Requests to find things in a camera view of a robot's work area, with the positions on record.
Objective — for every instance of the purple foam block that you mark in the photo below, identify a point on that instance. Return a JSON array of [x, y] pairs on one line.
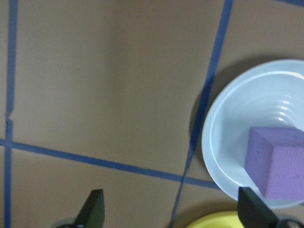
[[278, 164]]

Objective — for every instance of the yellow plastic plate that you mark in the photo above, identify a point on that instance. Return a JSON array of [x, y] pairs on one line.
[[218, 221]]

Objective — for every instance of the white plastic bowl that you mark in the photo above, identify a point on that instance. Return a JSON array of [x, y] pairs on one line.
[[232, 118]]

